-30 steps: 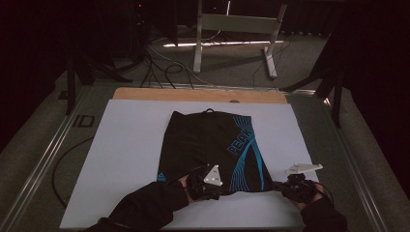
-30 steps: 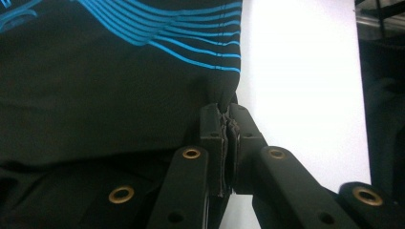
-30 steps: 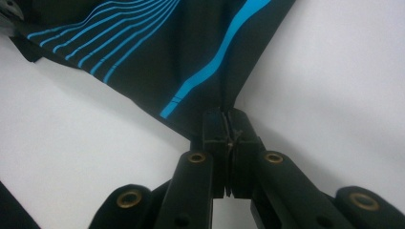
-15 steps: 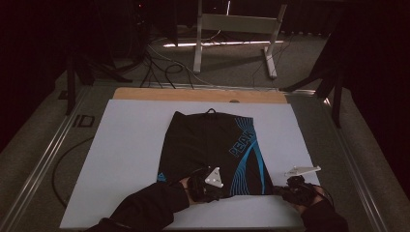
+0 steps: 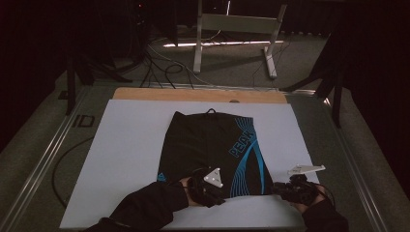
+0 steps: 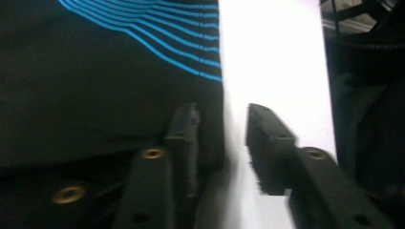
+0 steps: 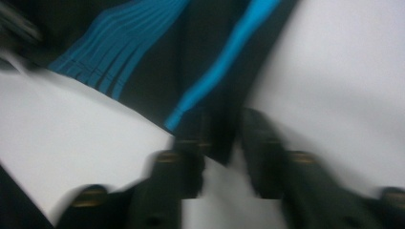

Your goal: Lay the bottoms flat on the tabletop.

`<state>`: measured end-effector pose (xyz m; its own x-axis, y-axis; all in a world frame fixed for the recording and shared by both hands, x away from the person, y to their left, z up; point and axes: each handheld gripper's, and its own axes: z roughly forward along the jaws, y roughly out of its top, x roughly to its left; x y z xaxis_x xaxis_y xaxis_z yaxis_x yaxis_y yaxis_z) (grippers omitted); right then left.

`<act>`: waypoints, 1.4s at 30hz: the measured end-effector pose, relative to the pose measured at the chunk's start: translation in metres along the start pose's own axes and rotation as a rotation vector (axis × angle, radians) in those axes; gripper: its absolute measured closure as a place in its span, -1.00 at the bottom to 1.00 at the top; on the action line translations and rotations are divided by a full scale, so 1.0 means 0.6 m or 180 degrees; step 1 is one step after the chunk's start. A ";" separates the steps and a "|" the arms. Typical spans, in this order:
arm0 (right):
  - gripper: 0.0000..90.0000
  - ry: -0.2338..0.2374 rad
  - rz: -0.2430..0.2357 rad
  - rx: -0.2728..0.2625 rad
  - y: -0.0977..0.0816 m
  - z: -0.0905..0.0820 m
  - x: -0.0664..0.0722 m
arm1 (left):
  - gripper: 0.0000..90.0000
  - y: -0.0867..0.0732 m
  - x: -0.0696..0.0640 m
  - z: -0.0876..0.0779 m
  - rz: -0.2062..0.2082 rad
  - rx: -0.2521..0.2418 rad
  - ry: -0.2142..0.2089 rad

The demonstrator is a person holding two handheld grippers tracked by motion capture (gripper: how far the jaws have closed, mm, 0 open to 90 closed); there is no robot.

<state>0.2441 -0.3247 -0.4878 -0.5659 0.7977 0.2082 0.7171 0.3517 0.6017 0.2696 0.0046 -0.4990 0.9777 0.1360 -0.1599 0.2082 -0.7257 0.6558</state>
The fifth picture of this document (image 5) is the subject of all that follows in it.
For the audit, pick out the person's left hand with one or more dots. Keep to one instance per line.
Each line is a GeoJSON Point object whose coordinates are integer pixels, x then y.
{"type": "Point", "coordinates": [186, 190]}

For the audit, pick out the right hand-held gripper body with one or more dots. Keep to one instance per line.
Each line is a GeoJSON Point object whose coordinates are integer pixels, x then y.
{"type": "Point", "coordinates": [299, 190]}

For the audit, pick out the white metal desk frame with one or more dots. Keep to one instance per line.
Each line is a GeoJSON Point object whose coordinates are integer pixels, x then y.
{"type": "Point", "coordinates": [237, 24]}

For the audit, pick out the white board mat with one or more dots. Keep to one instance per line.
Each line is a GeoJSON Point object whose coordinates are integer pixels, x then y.
{"type": "Point", "coordinates": [129, 135]}

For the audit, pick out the black shorts with blue print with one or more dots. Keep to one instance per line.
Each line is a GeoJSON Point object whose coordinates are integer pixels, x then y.
{"type": "Point", "coordinates": [206, 145]}

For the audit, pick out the person's right hand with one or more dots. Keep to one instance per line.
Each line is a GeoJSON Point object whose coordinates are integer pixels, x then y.
{"type": "Point", "coordinates": [306, 208]}

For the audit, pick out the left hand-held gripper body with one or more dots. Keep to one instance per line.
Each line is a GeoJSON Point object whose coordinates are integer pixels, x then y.
{"type": "Point", "coordinates": [209, 187]}

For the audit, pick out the metal floor rail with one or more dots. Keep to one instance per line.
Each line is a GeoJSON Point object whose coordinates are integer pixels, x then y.
{"type": "Point", "coordinates": [357, 174]}
{"type": "Point", "coordinates": [38, 167]}

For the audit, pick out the black tripod stand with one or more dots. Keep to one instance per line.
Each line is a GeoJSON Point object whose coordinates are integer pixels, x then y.
{"type": "Point", "coordinates": [336, 96]}
{"type": "Point", "coordinates": [71, 83]}

